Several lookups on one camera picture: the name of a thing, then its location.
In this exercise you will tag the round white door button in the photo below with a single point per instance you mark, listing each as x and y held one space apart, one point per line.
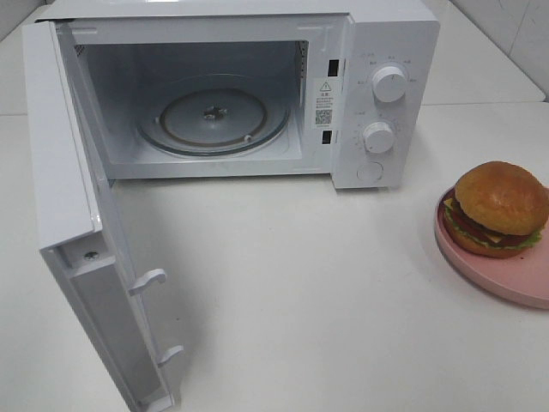
370 172

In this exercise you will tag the white timer knob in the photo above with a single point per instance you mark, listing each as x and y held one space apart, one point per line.
379 137

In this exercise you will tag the white microwave door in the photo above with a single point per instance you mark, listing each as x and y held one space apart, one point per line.
80 235

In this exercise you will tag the toy hamburger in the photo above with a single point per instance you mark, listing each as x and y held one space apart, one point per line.
496 210

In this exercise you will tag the pink round plate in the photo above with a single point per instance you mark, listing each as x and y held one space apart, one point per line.
522 279

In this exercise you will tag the glass microwave turntable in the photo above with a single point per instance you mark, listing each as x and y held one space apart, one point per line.
213 115

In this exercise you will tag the white microwave oven body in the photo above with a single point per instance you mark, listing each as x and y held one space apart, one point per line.
323 53

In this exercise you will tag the upper white power knob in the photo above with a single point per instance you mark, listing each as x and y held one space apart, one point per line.
389 82

